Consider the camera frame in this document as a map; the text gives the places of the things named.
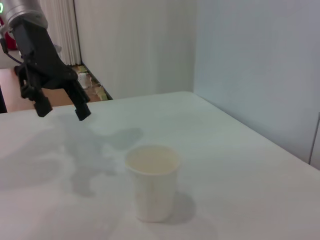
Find beige vertical blinds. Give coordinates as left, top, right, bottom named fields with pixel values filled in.
left=39, top=0, right=82, bottom=67

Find yellowish floor clutter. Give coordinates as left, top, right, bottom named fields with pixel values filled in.
left=93, top=83, right=113, bottom=101

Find red object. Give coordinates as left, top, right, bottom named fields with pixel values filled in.
left=4, top=31, right=19, bottom=52

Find left arm plug with cable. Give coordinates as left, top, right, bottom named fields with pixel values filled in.
left=0, top=37, right=25, bottom=65

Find white paper cup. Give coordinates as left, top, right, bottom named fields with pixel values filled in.
left=124, top=144, right=181, bottom=223

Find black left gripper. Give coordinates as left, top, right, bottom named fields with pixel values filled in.
left=11, top=21, right=92, bottom=122

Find small white container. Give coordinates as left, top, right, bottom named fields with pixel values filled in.
left=76, top=71, right=89, bottom=90

